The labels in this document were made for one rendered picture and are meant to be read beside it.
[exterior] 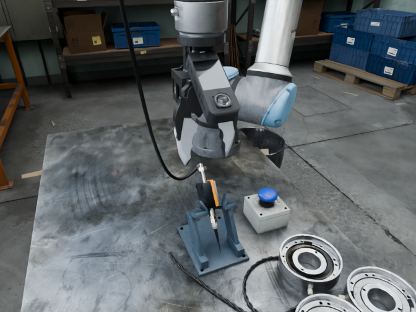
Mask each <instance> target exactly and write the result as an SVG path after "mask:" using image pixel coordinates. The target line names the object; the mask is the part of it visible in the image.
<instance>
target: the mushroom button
mask: <svg viewBox="0 0 416 312"><path fill-rule="evenodd" d="M277 196H278V194H277V192H276V190H274V189H272V188H262V189H260V190H259V191H258V198H260V200H262V201H264V202H265V203H267V204H268V203H270V202H273V201H275V200H276V199H277Z"/></svg>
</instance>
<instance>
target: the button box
mask: <svg viewBox="0 0 416 312"><path fill-rule="evenodd" d="M243 213H244V214H245V216H246V218H247V219H248V220H249V222H250V224H251V225H252V226H253V228H254V229H255V231H256V232H257V234H260V233H264V232H268V231H271V230H275V229H278V228H282V227H286V226H287V225H288V219H289V215H290V209H289V208H288V207H287V206H286V204H285V203H284V202H283V201H282V200H281V198H280V197H278V196H277V199H276V200H275V201H273V202H270V203H268V204H267V203H265V202H264V201H262V200H260V198H258V194H254V195H250V196H246V197H245V199H244V208H243Z"/></svg>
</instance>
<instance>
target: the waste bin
mask: <svg viewBox="0 0 416 312"><path fill-rule="evenodd" d="M239 129H240V130H241V131H242V132H243V133H244V134H245V135H246V136H247V137H248V138H249V139H250V140H251V141H252V142H253V143H254V144H255V145H256V146H257V147H258V148H259V149H260V150H261V149H268V150H269V155H266V156H267V157H268V158H269V159H270V160H271V161H272V162H273V163H274V164H275V165H276V166H277V167H278V168H280V167H281V165H282V160H283V157H284V150H285V141H284V139H283V138H282V137H281V136H280V135H278V134H277V133H275V132H273V131H270V130H268V129H264V128H255V127H247V128H239Z"/></svg>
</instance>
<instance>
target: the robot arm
mask: <svg viewBox="0 0 416 312"><path fill-rule="evenodd" d="M302 2H303V0H267V1H266V7H265V11H264V17H263V21H262V27H261V33H260V37H259V43H258V49H257V53H256V59H255V63H254V64H253V65H252V66H251V67H250V68H248V70H247V73H246V77H243V76H239V72H238V69H237V68H234V67H223V66H222V63H221V61H220V59H219V56H218V54H217V52H216V51H214V46H217V45H222V44H224V43H225V32H224V31H225V30H226V29H227V22H228V0H174V6H175V8H174V9H171V11H170V13H171V15H172V16H175V29H176V30H177V31H178V32H177V33H176V36H177V43H178V44H180V45H183V65H181V67H178V68H173V69H171V81H172V91H173V99H174V100H175V102H177V105H176V106H175V108H174V111H173V122H174V125H175V128H174V133H175V137H176V143H177V147H178V153H179V155H180V158H181V160H182V162H183V163H184V165H187V164H188V163H189V161H190V160H191V150H192V151H193V152H194V153H195V154H198V155H200V156H202V157H206V158H225V157H230V156H232V155H235V154H236V153H237V152H238V151H239V150H240V146H241V139H240V135H239V132H238V128H237V121H244V122H247V123H253V124H258V125H261V126H263V127H264V126H268V127H273V128H278V127H280V126H281V125H283V124H284V122H285V121H286V119H287V118H288V116H289V114H290V112H291V109H292V106H293V103H294V101H295V97H296V92H297V86H296V85H295V84H294V83H292V78H293V76H292V75H291V73H290V71H289V69H288V66H289V62H290V57H291V53H292V48H293V43H294V39H295V34H296V30H297V25H298V19H299V16H300V11H301V5H302ZM174 80H175V85H174ZM175 91H176V93H175ZM191 113H194V114H195V115H196V121H195V120H193V119H192V117H191Z"/></svg>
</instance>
